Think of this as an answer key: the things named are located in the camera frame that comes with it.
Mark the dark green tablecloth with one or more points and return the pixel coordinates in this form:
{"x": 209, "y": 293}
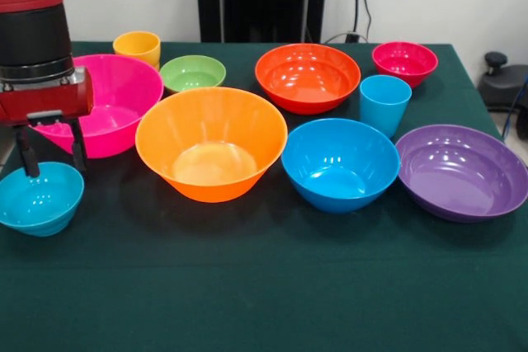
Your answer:
{"x": 264, "y": 286}

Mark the large pink bowl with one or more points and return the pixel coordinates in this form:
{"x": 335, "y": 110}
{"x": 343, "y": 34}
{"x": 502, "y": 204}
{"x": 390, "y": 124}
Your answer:
{"x": 123, "y": 92}

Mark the small crimson bowl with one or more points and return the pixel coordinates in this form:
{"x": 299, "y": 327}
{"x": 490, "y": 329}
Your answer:
{"x": 404, "y": 63}

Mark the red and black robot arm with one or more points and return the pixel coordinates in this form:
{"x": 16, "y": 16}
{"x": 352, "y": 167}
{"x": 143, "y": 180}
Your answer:
{"x": 33, "y": 38}

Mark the small teal bowl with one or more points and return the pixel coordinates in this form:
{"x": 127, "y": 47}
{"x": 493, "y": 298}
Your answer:
{"x": 41, "y": 203}

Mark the blue cup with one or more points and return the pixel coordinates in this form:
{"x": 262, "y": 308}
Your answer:
{"x": 383, "y": 109}

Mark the large orange bowl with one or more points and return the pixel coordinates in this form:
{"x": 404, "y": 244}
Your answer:
{"x": 210, "y": 129}

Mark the black chair base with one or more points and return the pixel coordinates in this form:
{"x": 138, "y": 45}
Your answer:
{"x": 503, "y": 84}

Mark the small green bowl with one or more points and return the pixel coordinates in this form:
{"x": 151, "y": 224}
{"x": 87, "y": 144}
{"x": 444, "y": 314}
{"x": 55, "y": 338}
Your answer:
{"x": 191, "y": 76}

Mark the purple bowl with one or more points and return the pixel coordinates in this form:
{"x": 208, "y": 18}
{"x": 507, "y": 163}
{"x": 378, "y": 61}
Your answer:
{"x": 462, "y": 170}

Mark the medium blue bowl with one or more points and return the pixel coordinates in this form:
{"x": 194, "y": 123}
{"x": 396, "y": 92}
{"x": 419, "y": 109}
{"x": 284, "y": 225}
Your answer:
{"x": 338, "y": 154}

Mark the red-orange bowl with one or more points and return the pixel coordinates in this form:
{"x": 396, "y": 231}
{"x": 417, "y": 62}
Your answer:
{"x": 307, "y": 76}

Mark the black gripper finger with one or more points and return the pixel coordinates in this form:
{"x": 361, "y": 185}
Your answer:
{"x": 29, "y": 162}
{"x": 79, "y": 154}

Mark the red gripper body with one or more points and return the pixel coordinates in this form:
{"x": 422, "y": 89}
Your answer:
{"x": 45, "y": 100}

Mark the yellow cup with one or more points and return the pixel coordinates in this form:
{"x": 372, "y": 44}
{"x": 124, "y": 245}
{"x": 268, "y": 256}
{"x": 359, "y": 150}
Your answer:
{"x": 136, "y": 49}

